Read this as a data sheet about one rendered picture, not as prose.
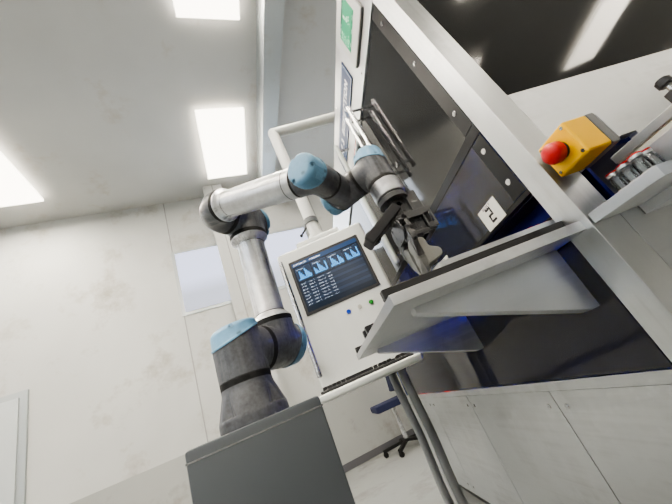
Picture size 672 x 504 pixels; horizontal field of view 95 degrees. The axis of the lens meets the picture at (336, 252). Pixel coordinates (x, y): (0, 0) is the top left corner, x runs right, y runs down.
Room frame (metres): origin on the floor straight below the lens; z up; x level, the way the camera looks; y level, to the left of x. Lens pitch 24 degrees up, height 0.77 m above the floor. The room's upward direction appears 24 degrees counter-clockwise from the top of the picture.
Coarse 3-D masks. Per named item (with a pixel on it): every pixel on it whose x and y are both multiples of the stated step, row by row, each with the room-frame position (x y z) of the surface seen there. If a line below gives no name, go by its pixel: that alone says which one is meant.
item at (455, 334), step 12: (444, 324) 1.14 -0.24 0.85; (456, 324) 1.15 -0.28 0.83; (468, 324) 1.16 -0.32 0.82; (408, 336) 1.11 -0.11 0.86; (420, 336) 1.12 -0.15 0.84; (432, 336) 1.13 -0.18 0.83; (444, 336) 1.14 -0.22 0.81; (456, 336) 1.14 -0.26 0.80; (468, 336) 1.15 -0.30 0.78; (384, 348) 1.10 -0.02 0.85; (396, 348) 1.10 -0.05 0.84; (408, 348) 1.11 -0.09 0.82; (420, 348) 1.12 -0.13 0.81; (432, 348) 1.12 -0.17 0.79; (444, 348) 1.13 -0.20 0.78; (456, 348) 1.14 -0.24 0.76; (468, 348) 1.15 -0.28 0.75; (480, 348) 1.15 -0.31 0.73
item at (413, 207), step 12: (396, 192) 0.61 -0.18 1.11; (408, 192) 0.63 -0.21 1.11; (384, 204) 0.63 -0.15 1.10; (408, 204) 0.63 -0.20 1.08; (420, 204) 0.63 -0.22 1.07; (396, 216) 0.61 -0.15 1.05; (408, 216) 0.61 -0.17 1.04; (420, 216) 0.62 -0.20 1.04; (432, 216) 0.62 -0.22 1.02; (396, 228) 0.63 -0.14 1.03; (420, 228) 0.62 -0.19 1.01; (432, 228) 0.62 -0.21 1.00; (396, 240) 0.66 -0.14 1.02
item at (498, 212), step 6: (492, 198) 0.72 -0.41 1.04; (486, 204) 0.75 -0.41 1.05; (492, 204) 0.73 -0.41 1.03; (498, 204) 0.72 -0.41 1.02; (492, 210) 0.75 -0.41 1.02; (498, 210) 0.73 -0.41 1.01; (480, 216) 0.80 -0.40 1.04; (486, 216) 0.78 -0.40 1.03; (492, 216) 0.76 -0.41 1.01; (498, 216) 0.74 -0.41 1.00; (504, 216) 0.73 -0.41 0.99; (486, 222) 0.79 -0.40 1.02; (492, 222) 0.77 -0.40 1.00; (498, 222) 0.76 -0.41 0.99; (492, 228) 0.79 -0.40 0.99
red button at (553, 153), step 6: (546, 144) 0.50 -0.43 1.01; (552, 144) 0.49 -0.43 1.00; (558, 144) 0.49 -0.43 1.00; (564, 144) 0.49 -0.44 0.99; (546, 150) 0.50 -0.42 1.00; (552, 150) 0.50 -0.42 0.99; (558, 150) 0.49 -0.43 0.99; (564, 150) 0.49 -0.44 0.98; (546, 156) 0.51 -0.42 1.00; (552, 156) 0.50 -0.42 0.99; (558, 156) 0.50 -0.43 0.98; (564, 156) 0.50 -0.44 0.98; (546, 162) 0.52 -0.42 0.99; (552, 162) 0.51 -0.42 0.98; (558, 162) 0.51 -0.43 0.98
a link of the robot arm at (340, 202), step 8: (344, 176) 0.63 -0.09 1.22; (352, 176) 0.63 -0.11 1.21; (344, 184) 0.62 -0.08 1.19; (352, 184) 0.64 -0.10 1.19; (344, 192) 0.63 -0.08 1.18; (352, 192) 0.65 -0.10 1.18; (360, 192) 0.66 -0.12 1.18; (328, 200) 0.64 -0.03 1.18; (336, 200) 0.64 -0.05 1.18; (344, 200) 0.66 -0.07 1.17; (352, 200) 0.67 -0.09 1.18; (328, 208) 0.68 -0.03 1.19; (336, 208) 0.68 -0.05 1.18; (344, 208) 0.69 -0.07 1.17
